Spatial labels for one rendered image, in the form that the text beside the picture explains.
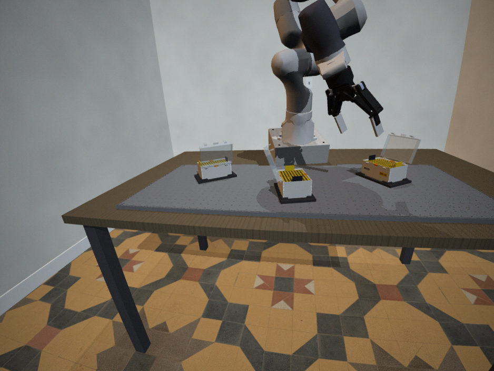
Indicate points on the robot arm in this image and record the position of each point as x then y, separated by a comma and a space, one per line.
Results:
317, 49

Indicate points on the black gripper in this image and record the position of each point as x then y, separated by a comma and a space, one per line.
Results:
342, 88

